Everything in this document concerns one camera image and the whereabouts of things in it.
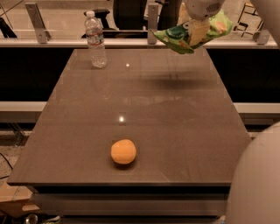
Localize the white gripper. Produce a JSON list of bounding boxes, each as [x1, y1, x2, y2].
[[177, 0, 225, 46]]

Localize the green rice chip bag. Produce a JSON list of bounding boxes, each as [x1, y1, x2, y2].
[[154, 10, 233, 54]]

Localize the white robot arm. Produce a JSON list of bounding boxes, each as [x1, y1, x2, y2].
[[183, 0, 280, 224]]

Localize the clear plastic water bottle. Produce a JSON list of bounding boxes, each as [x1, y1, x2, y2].
[[84, 10, 108, 68]]

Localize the wooden stool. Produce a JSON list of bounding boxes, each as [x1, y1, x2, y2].
[[234, 0, 263, 38]]

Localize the black office chair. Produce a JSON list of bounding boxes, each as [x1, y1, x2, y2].
[[81, 0, 183, 39]]

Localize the brown table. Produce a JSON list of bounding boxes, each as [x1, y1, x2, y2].
[[9, 49, 250, 216]]

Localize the orange fruit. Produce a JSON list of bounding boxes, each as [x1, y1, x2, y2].
[[110, 139, 137, 165]]

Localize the middle metal railing bracket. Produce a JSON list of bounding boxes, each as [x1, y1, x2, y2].
[[147, 3, 158, 45]]

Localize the metal railing bracket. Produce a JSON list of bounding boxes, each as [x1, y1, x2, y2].
[[147, 3, 158, 45], [253, 29, 270, 45], [24, 2, 51, 44]]

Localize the right metal railing bracket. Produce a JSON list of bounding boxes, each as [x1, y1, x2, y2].
[[253, 29, 270, 45]]

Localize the left metal railing bracket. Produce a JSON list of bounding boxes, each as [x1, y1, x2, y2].
[[24, 2, 51, 44]]

